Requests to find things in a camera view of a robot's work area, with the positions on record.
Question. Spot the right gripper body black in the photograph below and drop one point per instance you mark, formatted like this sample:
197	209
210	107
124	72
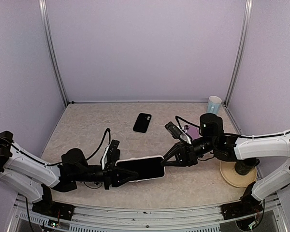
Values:
191	155

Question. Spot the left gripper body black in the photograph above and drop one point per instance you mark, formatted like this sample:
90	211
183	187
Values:
107	174

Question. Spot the purple phone back up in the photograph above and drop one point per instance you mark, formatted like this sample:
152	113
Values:
192	132

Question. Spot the white-edged phone screen up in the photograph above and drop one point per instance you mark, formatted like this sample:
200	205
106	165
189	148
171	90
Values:
147	167

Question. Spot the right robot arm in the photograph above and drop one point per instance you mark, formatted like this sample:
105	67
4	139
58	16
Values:
232	147

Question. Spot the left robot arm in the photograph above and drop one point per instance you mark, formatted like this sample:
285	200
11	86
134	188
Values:
33	177

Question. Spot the black phone case far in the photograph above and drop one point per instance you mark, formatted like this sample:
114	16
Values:
142	123

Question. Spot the beige plate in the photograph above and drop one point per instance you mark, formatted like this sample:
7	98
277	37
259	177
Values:
229	174

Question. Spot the dark green mug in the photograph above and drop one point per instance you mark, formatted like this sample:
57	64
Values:
243	167

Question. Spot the light blue mug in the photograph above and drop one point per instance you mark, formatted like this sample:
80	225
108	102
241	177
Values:
213	105

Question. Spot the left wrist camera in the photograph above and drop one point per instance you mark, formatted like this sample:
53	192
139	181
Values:
111	154

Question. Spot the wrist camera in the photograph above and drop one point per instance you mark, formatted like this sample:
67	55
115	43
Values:
111	154
178	133

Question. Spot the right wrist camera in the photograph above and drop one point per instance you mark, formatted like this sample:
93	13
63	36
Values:
178	133

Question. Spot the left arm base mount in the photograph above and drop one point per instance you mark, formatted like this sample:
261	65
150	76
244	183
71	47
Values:
46	206

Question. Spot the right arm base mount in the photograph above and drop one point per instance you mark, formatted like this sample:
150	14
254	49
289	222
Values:
245	206

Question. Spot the right aluminium frame post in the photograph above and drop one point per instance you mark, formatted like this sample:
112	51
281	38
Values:
240	52

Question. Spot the aluminium frame post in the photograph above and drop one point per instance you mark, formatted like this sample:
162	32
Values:
240	52
51	50

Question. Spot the left aluminium frame post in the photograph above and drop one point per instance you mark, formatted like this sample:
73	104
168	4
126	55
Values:
51	50

